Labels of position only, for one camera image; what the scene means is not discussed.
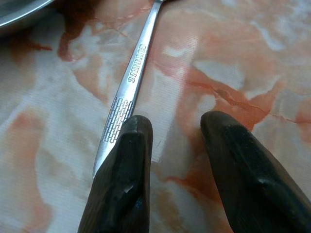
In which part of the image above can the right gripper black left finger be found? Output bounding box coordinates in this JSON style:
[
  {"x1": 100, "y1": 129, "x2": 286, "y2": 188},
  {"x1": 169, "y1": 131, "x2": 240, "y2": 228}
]
[{"x1": 77, "y1": 115, "x2": 154, "y2": 233}]

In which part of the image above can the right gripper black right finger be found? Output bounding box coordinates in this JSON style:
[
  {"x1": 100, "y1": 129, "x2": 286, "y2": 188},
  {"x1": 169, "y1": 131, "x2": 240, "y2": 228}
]
[{"x1": 200, "y1": 110, "x2": 311, "y2": 233}]

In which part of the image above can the steel spoon with engraved handle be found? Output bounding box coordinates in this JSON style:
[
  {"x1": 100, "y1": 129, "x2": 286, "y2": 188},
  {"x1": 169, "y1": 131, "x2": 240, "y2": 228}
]
[{"x1": 92, "y1": 0, "x2": 171, "y2": 180}]

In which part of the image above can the round steel plate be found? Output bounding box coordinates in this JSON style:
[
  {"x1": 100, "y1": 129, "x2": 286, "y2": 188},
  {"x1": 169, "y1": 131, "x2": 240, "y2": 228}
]
[{"x1": 0, "y1": 0, "x2": 54, "y2": 37}]

